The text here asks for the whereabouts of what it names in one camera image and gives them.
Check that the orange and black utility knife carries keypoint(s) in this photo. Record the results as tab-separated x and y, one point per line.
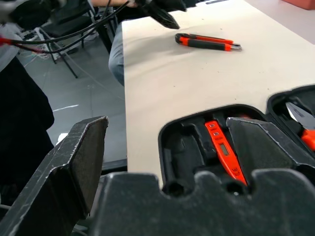
204	43

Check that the black robot body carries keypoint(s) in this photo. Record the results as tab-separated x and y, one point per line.
22	118

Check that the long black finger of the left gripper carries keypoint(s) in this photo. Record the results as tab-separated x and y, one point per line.
163	17

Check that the red box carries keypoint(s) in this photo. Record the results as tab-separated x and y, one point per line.
300	3

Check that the short-seen black finger of the left gripper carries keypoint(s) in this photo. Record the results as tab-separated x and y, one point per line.
178	5

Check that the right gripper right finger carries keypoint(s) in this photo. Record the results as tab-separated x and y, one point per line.
265	147

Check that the orange voltage tester pen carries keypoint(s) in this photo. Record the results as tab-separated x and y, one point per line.
221	145

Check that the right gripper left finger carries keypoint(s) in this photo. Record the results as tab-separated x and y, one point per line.
61	177

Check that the black plastic tool case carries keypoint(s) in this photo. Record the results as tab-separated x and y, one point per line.
182	150

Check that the black metal chair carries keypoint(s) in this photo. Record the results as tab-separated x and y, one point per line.
66	22

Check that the person's leg in jeans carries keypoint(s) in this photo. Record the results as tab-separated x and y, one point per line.
117	56

